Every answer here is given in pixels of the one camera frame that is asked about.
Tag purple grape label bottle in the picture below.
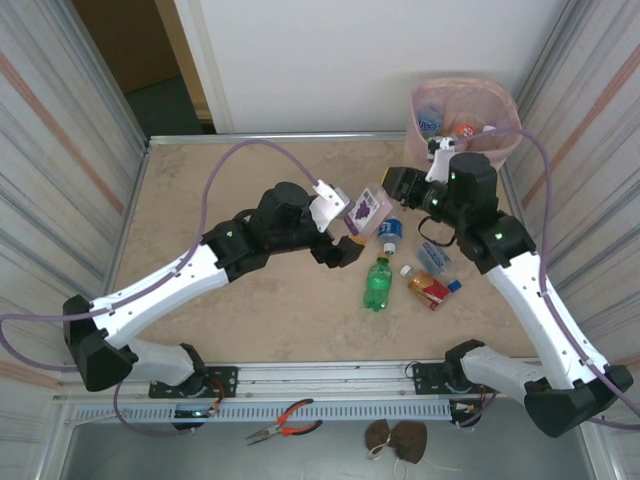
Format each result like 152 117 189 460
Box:
342 185 394 239

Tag brown wooden door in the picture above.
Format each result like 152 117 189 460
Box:
72 0 211 121

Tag crushed clear bottle blue cap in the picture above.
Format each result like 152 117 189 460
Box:
416 239 463 294

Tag orange handled pliers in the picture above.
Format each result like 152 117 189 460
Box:
244 398 324 447

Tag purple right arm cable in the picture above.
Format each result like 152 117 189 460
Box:
447 127 640 431

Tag brown cloth bundle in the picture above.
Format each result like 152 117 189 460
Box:
367 432 461 476

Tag pink mesh waste bin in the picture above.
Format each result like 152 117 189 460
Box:
405 77 522 171

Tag blue label bottle white cap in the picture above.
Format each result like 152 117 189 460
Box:
376 215 405 257

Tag green Sprite plastic bottle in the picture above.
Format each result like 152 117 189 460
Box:
362 253 396 314

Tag light blue label clear bottle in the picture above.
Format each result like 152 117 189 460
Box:
417 103 446 141

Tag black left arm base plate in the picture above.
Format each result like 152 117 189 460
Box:
148 365 239 400

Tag grey slotted cable duct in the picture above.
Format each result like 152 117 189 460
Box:
74 401 454 424

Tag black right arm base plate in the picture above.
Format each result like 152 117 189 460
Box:
410 360 504 396

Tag red gold label bottle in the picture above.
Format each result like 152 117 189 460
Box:
398 264 454 312

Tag brown cloth pouch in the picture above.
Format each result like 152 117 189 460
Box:
363 418 396 451
392 420 429 464

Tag aluminium mounting rail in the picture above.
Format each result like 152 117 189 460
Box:
53 357 546 404

